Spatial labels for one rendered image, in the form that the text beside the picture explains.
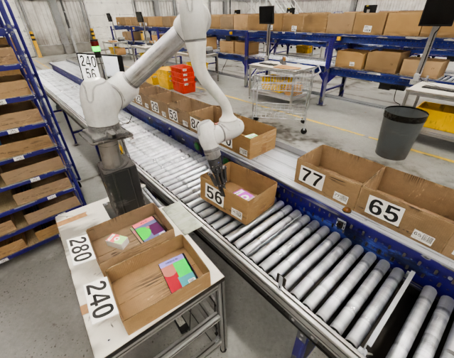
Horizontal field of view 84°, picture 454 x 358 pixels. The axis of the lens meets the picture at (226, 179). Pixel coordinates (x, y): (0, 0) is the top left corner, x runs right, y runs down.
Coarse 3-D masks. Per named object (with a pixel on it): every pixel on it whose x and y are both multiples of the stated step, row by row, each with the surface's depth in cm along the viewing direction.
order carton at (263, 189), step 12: (228, 168) 178; (240, 168) 173; (204, 180) 157; (228, 180) 184; (240, 180) 177; (252, 180) 169; (264, 180) 162; (204, 192) 162; (228, 192) 145; (252, 192) 173; (264, 192) 146; (216, 204) 158; (228, 204) 149; (240, 204) 142; (252, 204) 141; (264, 204) 152; (252, 216) 147
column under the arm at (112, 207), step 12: (120, 168) 141; (132, 168) 145; (108, 180) 139; (120, 180) 143; (132, 180) 148; (108, 192) 150; (120, 192) 146; (132, 192) 151; (108, 204) 166; (120, 204) 150; (132, 204) 155; (144, 204) 160
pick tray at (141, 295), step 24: (168, 240) 126; (120, 264) 116; (144, 264) 124; (192, 264) 124; (120, 288) 114; (144, 288) 114; (168, 288) 114; (192, 288) 108; (120, 312) 101; (144, 312) 97
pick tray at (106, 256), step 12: (120, 216) 143; (132, 216) 148; (144, 216) 153; (156, 216) 155; (96, 228) 137; (108, 228) 141; (120, 228) 146; (168, 228) 142; (96, 240) 139; (132, 240) 139; (156, 240) 129; (96, 252) 132; (108, 252) 132; (120, 252) 132; (132, 252) 123; (108, 264) 118
